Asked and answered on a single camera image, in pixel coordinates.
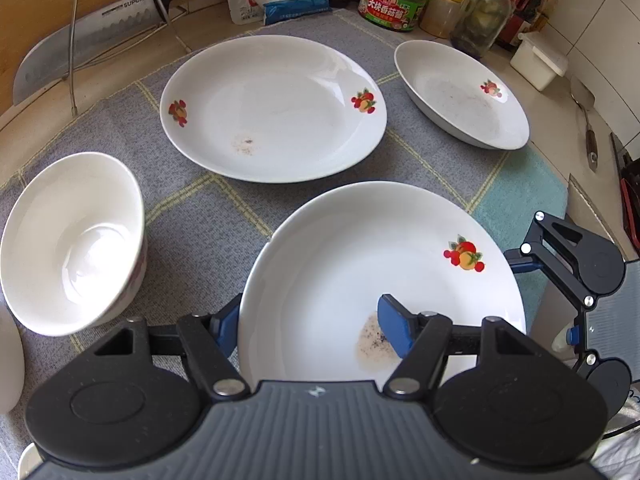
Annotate metal wire rack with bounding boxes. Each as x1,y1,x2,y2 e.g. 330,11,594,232
70,0,191,116

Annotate yellow lid jar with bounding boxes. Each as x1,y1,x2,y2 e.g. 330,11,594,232
420,0,468,40

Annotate clear glass bottle red cap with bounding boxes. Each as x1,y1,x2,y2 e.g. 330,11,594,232
450,0,516,61

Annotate dark sauce bottle red label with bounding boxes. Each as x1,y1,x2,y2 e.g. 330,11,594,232
497,0,547,53

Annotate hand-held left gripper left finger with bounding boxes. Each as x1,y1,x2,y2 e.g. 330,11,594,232
92,292,251,401

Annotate white plate small fruit print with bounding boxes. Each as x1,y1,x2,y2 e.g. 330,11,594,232
394,40,531,151

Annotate white plastic box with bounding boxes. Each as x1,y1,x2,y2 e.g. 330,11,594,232
510,32,569,92

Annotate white plastic packet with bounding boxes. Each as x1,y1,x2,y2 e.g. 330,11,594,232
226,0,266,25

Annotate large white bowl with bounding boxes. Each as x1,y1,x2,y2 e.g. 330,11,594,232
0,152,147,337

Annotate white plate two fruit prints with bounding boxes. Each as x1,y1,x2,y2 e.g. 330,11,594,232
160,35,388,184

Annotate grey checked cloth teal patch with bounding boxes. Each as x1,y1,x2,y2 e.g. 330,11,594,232
0,10,571,480

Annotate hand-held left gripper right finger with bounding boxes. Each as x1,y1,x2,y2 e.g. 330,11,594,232
377,294,531,396

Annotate white plate large fruit print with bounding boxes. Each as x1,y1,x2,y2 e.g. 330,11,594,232
238,181,527,386

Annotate steel santoku knife black handle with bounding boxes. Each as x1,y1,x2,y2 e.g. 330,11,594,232
12,0,253,107

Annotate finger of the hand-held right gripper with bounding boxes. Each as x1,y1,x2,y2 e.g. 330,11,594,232
567,325,598,368
504,211,598,311

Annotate black red object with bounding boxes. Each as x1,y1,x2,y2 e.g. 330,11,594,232
610,132,640,241

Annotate metal spatula wooden handle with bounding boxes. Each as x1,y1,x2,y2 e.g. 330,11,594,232
570,77,601,173

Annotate small white dish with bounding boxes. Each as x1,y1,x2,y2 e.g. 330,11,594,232
0,310,26,413

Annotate black cable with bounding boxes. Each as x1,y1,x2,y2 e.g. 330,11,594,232
602,420,640,441

